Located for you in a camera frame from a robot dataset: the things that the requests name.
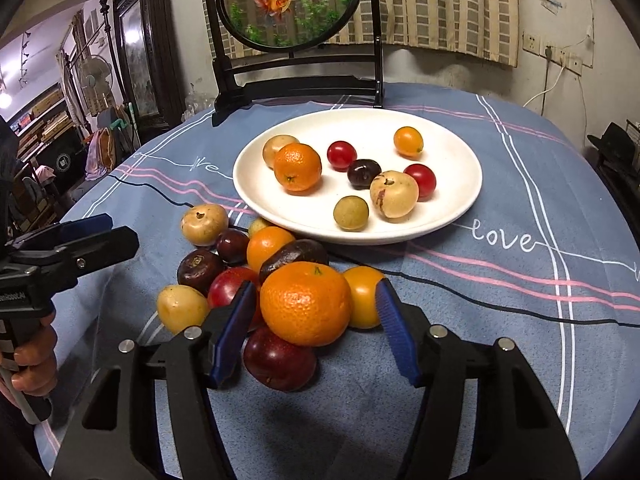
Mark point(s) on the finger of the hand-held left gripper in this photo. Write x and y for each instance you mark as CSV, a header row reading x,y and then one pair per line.
x,y
85,224
100,247

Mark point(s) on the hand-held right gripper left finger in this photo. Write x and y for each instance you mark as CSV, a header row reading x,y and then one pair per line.
x,y
232,335

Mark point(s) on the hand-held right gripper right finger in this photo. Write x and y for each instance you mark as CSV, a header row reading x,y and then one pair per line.
x,y
397,330

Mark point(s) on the yellow plum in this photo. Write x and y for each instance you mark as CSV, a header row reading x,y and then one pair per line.
x,y
362,297

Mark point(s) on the tan round pear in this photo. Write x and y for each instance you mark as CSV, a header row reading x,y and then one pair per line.
x,y
273,147
204,225
182,307

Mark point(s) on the dark purple mangosteen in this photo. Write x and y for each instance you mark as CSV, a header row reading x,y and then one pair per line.
x,y
199,271
295,257

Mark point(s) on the orange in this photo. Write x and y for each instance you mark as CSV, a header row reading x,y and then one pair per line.
x,y
305,305
297,167
267,250

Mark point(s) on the dark purple plum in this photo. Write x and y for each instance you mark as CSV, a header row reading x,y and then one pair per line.
x,y
231,246
362,172

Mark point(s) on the small olive green plum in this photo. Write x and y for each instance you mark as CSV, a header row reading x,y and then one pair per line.
x,y
351,213

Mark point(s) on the tan pear with red marks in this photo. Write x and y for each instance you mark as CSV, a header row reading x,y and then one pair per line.
x,y
395,195

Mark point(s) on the small red plum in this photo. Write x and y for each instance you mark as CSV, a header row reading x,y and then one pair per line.
x,y
341,155
424,180

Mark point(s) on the white plate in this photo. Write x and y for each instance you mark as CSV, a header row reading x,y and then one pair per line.
x,y
452,152

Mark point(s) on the small tangerine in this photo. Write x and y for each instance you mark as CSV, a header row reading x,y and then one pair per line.
x,y
408,141

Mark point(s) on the person's left hand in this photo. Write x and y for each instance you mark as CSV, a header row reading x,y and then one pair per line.
x,y
37,360

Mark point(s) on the pink cloth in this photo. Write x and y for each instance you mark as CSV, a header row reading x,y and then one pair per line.
x,y
93,164

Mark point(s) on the orange brown bag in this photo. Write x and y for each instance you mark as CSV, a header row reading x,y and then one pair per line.
x,y
107,147

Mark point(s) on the blue plaid tablecloth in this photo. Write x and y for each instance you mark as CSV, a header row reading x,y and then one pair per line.
x,y
500,360

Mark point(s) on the wooden storage shelf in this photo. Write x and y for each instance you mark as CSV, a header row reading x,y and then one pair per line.
x,y
45,120

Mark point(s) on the standing fan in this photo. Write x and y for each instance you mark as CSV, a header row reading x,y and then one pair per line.
x,y
95,77

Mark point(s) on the dark framed mirror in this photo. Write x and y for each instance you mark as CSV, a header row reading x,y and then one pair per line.
x,y
137,70

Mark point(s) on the clear plastic bag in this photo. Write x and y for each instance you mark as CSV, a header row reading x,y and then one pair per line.
x,y
196,102

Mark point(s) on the black pole stand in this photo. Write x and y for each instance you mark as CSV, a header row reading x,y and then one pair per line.
x,y
104,7

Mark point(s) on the black desk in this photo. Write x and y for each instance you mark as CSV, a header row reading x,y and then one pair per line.
x,y
620,180

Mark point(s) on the black hat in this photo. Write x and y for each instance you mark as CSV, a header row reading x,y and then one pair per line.
x,y
612,142

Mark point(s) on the goldfish screen on black stand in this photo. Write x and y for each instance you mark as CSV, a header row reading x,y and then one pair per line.
x,y
290,10

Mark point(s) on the beige checked curtain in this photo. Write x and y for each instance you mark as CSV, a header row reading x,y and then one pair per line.
x,y
450,10

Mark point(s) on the white wall socket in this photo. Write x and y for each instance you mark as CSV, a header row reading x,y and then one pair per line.
x,y
576,63
552,52
531,42

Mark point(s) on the paper wall label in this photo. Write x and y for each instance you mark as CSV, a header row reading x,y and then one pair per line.
x,y
547,0

